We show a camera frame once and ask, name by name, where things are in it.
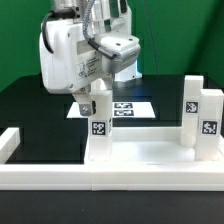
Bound marker tag plate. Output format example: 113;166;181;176
66;102;156;118

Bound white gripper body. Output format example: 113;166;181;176
39;19;106;94

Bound white desk top tray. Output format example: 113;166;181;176
83;126;224;166

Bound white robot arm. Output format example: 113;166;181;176
39;0;142;116

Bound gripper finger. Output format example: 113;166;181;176
73;85;96;117

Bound white U-shaped fence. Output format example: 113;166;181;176
0;128;224;191

